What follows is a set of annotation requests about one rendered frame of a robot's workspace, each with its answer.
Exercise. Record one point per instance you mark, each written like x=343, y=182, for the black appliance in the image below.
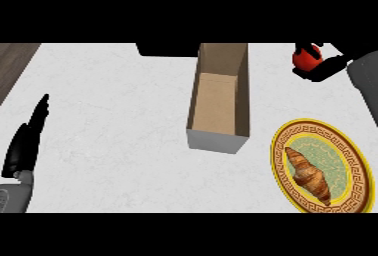
x=168, y=49

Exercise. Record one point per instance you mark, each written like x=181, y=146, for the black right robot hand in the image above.
x=326, y=70

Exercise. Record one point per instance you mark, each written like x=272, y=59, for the red tomato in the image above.
x=306, y=60

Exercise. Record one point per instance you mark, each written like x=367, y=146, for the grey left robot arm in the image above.
x=16, y=198

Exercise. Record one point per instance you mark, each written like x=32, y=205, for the open cardboard box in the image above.
x=219, y=100

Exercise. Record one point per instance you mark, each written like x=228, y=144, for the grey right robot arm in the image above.
x=367, y=83

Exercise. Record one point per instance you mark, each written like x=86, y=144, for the brown croissant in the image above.
x=309, y=176

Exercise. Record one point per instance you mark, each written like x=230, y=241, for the yellow patterned plate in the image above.
x=349, y=160

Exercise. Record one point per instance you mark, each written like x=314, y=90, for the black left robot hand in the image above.
x=24, y=146

